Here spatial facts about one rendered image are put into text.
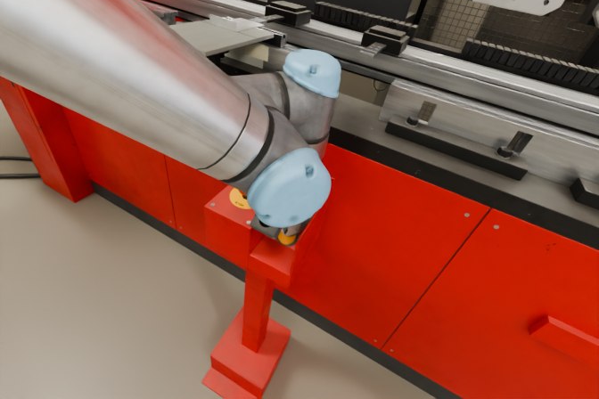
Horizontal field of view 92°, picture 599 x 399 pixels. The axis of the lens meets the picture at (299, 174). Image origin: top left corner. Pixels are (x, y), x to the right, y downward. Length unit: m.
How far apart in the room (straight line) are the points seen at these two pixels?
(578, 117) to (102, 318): 1.66
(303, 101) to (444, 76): 0.68
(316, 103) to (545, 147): 0.55
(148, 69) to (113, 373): 1.20
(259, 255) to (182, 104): 0.45
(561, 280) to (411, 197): 0.34
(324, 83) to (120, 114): 0.25
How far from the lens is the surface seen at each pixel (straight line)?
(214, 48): 0.68
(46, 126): 1.64
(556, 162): 0.82
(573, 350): 0.99
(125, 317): 1.39
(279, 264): 0.59
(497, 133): 0.78
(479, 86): 1.01
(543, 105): 1.05
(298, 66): 0.37
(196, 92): 0.20
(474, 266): 0.84
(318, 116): 0.40
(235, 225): 0.56
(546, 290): 0.88
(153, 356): 1.31
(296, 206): 0.25
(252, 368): 1.13
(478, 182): 0.69
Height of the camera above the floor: 1.19
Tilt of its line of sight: 38 degrees down
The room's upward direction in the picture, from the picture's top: 11 degrees clockwise
